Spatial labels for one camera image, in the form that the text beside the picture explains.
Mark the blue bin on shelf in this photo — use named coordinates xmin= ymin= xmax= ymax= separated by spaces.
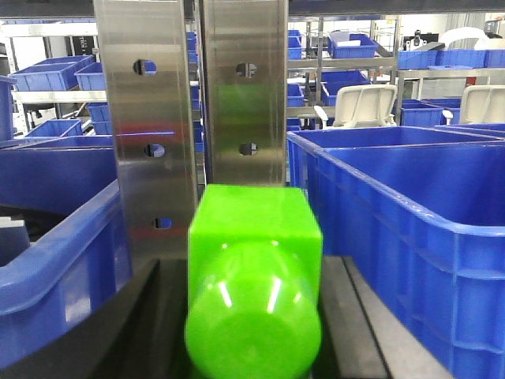
xmin=327 ymin=31 xmax=378 ymax=59

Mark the blue bin left shelf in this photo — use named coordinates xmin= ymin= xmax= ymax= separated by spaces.
xmin=9 ymin=55 xmax=95 ymax=92

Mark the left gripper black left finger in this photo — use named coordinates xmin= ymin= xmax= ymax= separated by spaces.
xmin=1 ymin=259 xmax=195 ymax=378

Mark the left steel upright plate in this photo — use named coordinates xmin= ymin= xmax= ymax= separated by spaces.
xmin=94 ymin=1 xmax=197 ymax=270

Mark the green block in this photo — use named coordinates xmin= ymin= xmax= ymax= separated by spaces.
xmin=185 ymin=184 xmax=323 ymax=378

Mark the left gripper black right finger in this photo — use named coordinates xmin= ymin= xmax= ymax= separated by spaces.
xmin=309 ymin=256 xmax=452 ymax=378

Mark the large blue bin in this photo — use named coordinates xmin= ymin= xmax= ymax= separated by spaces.
xmin=1 ymin=136 xmax=132 ymax=367
xmin=287 ymin=126 xmax=504 ymax=378

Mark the large blue bin right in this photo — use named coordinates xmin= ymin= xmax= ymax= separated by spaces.
xmin=287 ymin=126 xmax=504 ymax=378

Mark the white chair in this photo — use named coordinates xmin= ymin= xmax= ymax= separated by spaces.
xmin=443 ymin=85 xmax=505 ymax=125
xmin=313 ymin=84 xmax=398 ymax=129

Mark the large blue bin left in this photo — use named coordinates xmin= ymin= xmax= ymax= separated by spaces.
xmin=1 ymin=136 xmax=132 ymax=367

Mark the steel upright plate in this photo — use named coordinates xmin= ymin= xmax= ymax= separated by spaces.
xmin=94 ymin=1 xmax=197 ymax=270
xmin=196 ymin=1 xmax=288 ymax=186

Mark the right steel upright plate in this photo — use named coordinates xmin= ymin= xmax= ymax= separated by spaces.
xmin=196 ymin=1 xmax=288 ymax=186

